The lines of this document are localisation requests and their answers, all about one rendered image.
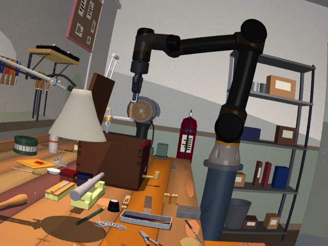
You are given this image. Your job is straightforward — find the green round tin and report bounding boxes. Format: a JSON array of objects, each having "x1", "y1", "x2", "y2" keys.
[{"x1": 13, "y1": 135, "x2": 39, "y2": 156}]

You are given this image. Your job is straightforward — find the white stay rod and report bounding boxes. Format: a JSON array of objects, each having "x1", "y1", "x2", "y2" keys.
[{"x1": 104, "y1": 115, "x2": 132, "y2": 134}]

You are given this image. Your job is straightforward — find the wooden tool handle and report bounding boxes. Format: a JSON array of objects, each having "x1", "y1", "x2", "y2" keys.
[{"x1": 0, "y1": 193, "x2": 29, "y2": 209}]

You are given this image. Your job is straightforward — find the wooden wall shelf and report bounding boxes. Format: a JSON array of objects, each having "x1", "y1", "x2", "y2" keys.
[{"x1": 26, "y1": 47, "x2": 80, "y2": 77}]

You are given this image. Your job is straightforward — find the blue upright box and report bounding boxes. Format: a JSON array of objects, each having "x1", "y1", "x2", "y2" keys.
[{"x1": 271, "y1": 166, "x2": 290, "y2": 190}]

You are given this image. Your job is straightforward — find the grey brown sanding block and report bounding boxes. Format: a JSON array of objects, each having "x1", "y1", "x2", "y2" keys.
[{"x1": 143, "y1": 195, "x2": 153, "y2": 214}]

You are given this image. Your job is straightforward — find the pale yellow mandrel stand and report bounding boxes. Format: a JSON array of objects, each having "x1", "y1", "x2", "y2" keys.
[{"x1": 70, "y1": 180, "x2": 106, "y2": 209}]

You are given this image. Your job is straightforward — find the tan labelled cardboard box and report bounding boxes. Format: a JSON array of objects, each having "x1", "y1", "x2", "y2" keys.
[{"x1": 266, "y1": 74, "x2": 297, "y2": 99}]

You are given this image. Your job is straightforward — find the cream shade desk lamp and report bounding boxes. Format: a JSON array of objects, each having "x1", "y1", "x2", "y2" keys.
[{"x1": 0, "y1": 56, "x2": 107, "y2": 143}]

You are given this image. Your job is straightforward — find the grey needle file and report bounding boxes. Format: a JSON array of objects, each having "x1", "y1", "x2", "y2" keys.
[{"x1": 184, "y1": 219, "x2": 203, "y2": 242}]

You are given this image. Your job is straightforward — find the hanging wood handled chisels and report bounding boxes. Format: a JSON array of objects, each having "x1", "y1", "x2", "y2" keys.
[{"x1": 31, "y1": 71, "x2": 51, "y2": 122}]

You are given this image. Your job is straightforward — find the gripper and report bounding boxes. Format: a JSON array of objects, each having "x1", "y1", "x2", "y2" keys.
[{"x1": 131, "y1": 72, "x2": 145, "y2": 105}]

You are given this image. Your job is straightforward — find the grey metal shelf unit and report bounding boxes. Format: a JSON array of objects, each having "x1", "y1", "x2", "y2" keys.
[{"x1": 221, "y1": 49, "x2": 316, "y2": 235}]

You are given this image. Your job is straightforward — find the silver ring gauge set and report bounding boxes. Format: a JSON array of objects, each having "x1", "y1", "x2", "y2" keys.
[{"x1": 93, "y1": 220, "x2": 127, "y2": 231}]

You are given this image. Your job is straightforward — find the red ring box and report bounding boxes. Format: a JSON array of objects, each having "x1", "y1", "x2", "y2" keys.
[{"x1": 59, "y1": 168, "x2": 78, "y2": 183}]

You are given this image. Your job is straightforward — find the rack of blue orange tools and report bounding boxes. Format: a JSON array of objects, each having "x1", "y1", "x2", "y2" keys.
[{"x1": 0, "y1": 54, "x2": 22, "y2": 87}]

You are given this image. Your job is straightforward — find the dark green polishing motor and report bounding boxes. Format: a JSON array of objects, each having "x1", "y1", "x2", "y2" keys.
[{"x1": 127, "y1": 96, "x2": 161, "y2": 140}]

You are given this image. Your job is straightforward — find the small brown labelled box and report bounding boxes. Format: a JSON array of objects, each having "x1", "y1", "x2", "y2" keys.
[{"x1": 242, "y1": 215, "x2": 258, "y2": 230}]

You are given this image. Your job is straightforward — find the pink framed notice board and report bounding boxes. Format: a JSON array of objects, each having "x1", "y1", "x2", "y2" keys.
[{"x1": 65, "y1": 0, "x2": 105, "y2": 54}]

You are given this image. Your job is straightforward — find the white twin lid rods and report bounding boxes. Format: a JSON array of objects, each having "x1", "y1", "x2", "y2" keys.
[{"x1": 106, "y1": 53, "x2": 120, "y2": 79}]

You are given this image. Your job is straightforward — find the grey ring mandrel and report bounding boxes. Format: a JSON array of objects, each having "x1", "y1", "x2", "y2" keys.
[{"x1": 69, "y1": 172, "x2": 106, "y2": 201}]

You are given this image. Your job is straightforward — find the white bottle orange band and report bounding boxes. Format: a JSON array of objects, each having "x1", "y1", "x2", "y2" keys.
[{"x1": 48, "y1": 134, "x2": 60, "y2": 154}]

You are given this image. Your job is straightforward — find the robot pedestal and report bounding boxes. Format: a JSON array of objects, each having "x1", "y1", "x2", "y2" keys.
[{"x1": 199, "y1": 163, "x2": 237, "y2": 242}]

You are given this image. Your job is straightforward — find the yellow box red ribbon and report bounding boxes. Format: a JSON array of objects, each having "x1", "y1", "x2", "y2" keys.
[{"x1": 163, "y1": 193, "x2": 178, "y2": 206}]

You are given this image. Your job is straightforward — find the dark blue ring box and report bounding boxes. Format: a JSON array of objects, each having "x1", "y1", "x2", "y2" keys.
[{"x1": 76, "y1": 172, "x2": 94, "y2": 187}]

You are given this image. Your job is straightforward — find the grey perforated block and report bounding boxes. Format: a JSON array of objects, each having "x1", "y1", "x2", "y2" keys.
[{"x1": 176, "y1": 204, "x2": 201, "y2": 220}]

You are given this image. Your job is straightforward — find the grey shallow tray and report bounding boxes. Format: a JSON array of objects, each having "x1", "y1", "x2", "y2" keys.
[{"x1": 119, "y1": 210, "x2": 173, "y2": 231}]

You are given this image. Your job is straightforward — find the small wooden mallet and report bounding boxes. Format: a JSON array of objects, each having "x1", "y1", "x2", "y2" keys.
[{"x1": 141, "y1": 171, "x2": 161, "y2": 181}]

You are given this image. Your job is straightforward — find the maroon book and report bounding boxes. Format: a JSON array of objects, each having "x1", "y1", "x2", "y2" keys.
[{"x1": 261, "y1": 161, "x2": 273, "y2": 189}]

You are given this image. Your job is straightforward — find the small green box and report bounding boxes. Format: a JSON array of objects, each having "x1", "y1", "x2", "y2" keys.
[{"x1": 155, "y1": 142, "x2": 169, "y2": 158}]

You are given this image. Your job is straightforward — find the wood handled burnisher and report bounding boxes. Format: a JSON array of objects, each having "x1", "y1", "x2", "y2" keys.
[{"x1": 11, "y1": 167, "x2": 42, "y2": 176}]

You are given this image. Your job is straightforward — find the red fire extinguisher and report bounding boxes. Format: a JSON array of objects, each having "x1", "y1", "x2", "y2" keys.
[{"x1": 176, "y1": 110, "x2": 198, "y2": 162}]

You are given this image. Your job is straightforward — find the yellow pad red square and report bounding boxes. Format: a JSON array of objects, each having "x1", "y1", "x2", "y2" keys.
[{"x1": 16, "y1": 158, "x2": 55, "y2": 169}]

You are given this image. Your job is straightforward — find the silver metal clamp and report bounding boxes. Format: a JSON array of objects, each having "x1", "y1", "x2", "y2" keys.
[{"x1": 54, "y1": 154, "x2": 68, "y2": 168}]

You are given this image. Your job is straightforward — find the small tan labelled box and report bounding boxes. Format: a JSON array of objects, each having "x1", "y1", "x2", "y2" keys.
[
  {"x1": 263, "y1": 213, "x2": 281, "y2": 230},
  {"x1": 234, "y1": 172, "x2": 247, "y2": 188}
]

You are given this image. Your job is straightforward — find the pale yellow tool block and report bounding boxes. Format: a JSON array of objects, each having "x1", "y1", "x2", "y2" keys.
[{"x1": 45, "y1": 180, "x2": 76, "y2": 201}]

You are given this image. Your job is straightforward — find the black tray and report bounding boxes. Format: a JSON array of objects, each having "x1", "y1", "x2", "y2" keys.
[{"x1": 35, "y1": 44, "x2": 78, "y2": 58}]

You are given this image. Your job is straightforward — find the green pencil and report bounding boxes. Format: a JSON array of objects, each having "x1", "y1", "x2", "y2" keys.
[{"x1": 75, "y1": 207, "x2": 106, "y2": 227}]

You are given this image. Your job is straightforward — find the brown wooden chest lid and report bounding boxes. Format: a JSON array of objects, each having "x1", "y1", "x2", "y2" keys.
[{"x1": 88, "y1": 72, "x2": 116, "y2": 127}]

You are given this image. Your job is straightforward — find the grey waste bin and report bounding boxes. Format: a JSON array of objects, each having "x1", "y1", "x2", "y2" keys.
[{"x1": 224, "y1": 198, "x2": 253, "y2": 230}]

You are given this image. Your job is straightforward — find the brown wooden chest body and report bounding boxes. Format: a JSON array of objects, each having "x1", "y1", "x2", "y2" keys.
[{"x1": 76, "y1": 132, "x2": 152, "y2": 192}]

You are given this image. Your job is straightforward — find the tan round cloth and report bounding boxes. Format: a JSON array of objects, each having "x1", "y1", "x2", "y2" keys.
[{"x1": 179, "y1": 236, "x2": 203, "y2": 246}]

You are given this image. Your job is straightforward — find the brown book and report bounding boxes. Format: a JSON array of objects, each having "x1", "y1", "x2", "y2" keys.
[{"x1": 252, "y1": 160, "x2": 263, "y2": 188}]

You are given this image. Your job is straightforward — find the red handled pliers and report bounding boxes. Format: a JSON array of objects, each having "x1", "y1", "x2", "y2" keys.
[{"x1": 138, "y1": 230, "x2": 165, "y2": 246}]

